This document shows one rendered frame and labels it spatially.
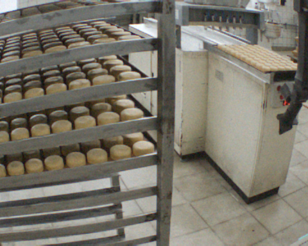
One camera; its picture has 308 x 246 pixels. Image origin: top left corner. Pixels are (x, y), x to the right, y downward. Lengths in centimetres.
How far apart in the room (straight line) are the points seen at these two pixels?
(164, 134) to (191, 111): 176
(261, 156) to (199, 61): 79
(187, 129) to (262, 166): 72
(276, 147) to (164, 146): 141
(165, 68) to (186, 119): 182
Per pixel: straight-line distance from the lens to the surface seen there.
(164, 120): 80
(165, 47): 76
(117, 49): 75
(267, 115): 202
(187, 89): 250
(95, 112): 89
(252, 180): 219
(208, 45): 249
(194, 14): 249
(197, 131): 265
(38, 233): 93
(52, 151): 91
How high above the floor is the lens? 140
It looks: 24 degrees down
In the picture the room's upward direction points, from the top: straight up
